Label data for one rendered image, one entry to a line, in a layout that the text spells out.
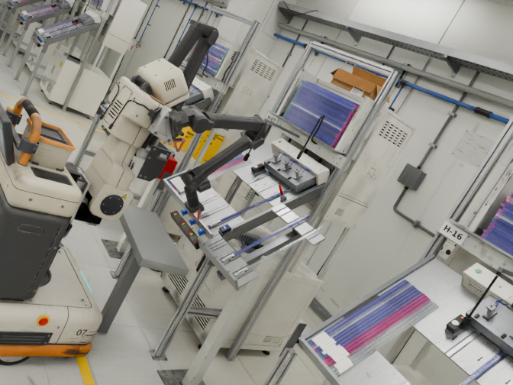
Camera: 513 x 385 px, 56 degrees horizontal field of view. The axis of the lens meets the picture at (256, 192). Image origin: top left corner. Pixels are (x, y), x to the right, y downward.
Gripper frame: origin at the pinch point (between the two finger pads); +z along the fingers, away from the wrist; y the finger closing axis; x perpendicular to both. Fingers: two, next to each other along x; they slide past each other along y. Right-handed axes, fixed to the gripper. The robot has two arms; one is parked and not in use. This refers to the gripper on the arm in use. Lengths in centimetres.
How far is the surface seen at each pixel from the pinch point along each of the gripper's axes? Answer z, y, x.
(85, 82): 66, 461, -31
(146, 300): 72, 39, 33
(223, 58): -24, 140, -91
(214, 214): 8.9, 9.2, -12.6
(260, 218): 9.2, -9.4, -30.5
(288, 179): 2, 3, -57
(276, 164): 2, 20, -60
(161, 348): 58, -13, 40
